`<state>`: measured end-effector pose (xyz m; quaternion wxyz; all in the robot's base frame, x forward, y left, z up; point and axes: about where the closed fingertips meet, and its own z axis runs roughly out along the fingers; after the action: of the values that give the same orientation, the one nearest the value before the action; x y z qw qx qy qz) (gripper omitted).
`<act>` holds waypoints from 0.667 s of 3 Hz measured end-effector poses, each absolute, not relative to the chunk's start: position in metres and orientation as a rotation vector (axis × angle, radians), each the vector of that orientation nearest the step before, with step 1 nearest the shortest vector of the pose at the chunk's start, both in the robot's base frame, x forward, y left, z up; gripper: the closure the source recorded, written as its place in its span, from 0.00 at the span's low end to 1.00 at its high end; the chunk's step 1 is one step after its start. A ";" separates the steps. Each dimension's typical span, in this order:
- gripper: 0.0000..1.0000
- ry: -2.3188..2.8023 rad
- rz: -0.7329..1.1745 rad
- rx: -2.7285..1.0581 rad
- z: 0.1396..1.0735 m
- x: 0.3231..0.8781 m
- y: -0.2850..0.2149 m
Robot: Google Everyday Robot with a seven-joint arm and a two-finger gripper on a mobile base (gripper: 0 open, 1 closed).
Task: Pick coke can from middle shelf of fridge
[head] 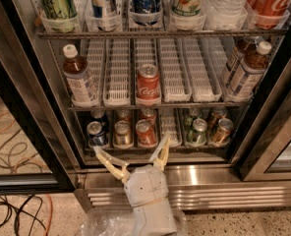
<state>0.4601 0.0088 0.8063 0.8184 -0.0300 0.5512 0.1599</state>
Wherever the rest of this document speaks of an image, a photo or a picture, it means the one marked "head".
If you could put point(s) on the tea bottle left middle shelf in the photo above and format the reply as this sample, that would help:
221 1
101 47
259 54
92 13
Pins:
79 76

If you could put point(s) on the green can top shelf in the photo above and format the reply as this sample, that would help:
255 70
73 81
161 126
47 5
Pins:
59 9

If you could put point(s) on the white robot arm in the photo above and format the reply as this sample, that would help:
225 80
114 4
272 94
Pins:
154 219

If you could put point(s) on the glass fridge door right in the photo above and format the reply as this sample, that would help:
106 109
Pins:
267 123

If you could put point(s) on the green can front bottom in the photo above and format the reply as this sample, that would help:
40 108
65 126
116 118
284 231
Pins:
197 133

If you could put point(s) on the blue pepsi can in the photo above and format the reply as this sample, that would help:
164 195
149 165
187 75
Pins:
99 116
96 134

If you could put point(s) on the orange can front bottom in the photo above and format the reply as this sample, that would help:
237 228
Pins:
222 132

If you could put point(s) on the brown can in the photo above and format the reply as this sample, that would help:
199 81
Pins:
124 115
123 134

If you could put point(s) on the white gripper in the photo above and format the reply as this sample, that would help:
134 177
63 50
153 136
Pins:
145 185

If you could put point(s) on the red can front bottom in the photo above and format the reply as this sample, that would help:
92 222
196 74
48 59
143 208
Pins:
145 133

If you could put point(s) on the glass fridge door left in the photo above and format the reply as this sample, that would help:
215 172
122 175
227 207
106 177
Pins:
34 91

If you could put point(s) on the blue pepsi can rear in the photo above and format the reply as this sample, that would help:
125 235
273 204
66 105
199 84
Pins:
99 116

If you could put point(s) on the clear plastic bin with bag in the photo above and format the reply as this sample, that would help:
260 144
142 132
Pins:
108 223

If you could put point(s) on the tea bottle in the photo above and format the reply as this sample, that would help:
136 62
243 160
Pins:
241 48
250 71

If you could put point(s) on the orange can rear bottom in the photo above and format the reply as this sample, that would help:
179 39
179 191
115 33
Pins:
215 114

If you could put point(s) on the tea bottle rear right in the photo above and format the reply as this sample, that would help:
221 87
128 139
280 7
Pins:
241 48

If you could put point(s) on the red can rear bottom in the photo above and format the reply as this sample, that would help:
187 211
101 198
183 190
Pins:
149 114

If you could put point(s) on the orange can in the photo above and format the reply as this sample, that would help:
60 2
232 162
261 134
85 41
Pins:
215 114
222 132

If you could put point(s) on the glass fridge door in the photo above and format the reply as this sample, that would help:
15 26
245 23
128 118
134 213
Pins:
34 91
267 123

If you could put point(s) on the brown can rear bottom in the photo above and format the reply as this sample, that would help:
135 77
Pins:
124 115

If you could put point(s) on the steel fridge bottom grille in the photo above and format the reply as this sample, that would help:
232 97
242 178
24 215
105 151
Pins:
191 187

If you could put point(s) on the green can rear bottom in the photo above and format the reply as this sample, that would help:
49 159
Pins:
190 115

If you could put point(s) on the tea bottle front right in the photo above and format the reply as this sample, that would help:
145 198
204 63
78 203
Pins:
250 71

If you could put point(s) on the blue pepsi can front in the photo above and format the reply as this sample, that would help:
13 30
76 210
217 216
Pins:
96 134

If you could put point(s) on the brown can front bottom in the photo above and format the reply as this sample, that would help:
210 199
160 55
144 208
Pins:
123 134

